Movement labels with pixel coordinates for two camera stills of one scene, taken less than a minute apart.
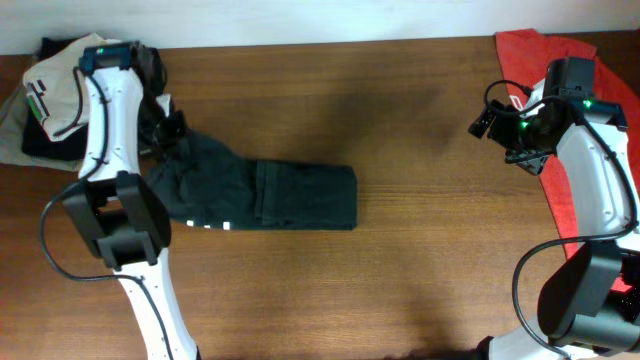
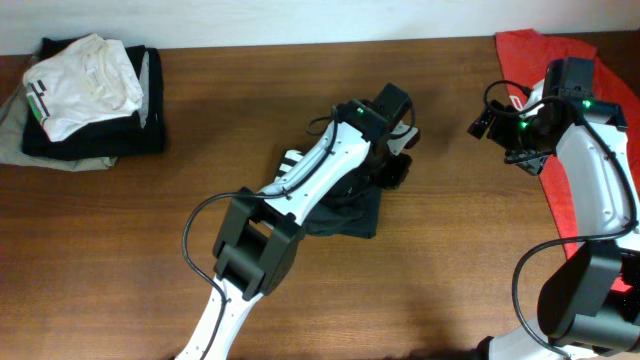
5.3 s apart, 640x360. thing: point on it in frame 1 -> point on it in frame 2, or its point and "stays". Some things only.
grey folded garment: [13, 115] stays
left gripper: [180, 122] -> [398, 172]
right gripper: [499, 133] stays
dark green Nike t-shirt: [201, 183] -> [352, 206]
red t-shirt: [525, 55] stays
